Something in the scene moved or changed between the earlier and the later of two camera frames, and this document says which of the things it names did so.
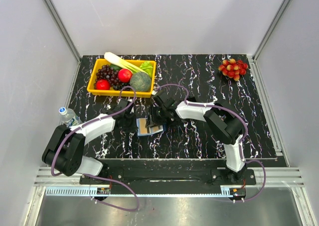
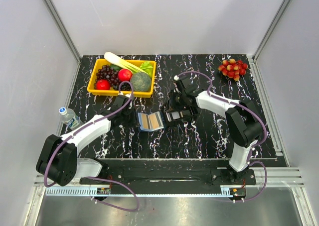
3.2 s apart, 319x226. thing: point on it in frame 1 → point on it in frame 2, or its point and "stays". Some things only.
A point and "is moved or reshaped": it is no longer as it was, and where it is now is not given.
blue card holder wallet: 142,130 is moved or reshaped
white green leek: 114,59 stays
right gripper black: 152,120 → 172,93
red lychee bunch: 233,68 stays
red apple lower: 102,84 stays
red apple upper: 125,75 stays
